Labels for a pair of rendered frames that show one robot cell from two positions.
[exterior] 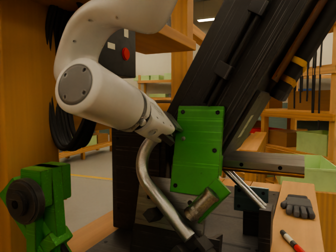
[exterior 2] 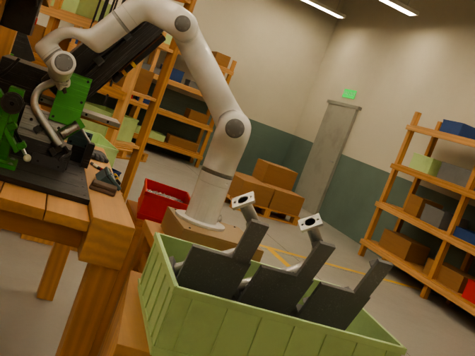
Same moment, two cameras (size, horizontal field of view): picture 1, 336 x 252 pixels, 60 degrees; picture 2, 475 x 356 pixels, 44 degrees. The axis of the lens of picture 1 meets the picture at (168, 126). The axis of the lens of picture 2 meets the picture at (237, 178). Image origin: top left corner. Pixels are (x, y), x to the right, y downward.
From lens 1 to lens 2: 182 cm
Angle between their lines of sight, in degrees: 44
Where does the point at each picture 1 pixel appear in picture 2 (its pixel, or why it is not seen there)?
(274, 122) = not seen: hidden behind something
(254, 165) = (94, 117)
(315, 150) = (93, 128)
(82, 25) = (68, 35)
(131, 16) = (96, 47)
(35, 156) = not seen: outside the picture
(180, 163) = (59, 104)
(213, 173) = (78, 114)
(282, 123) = not seen: hidden behind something
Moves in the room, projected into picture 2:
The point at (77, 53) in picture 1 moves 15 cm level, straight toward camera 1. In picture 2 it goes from (56, 42) to (85, 54)
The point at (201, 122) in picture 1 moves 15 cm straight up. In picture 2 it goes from (76, 84) to (88, 49)
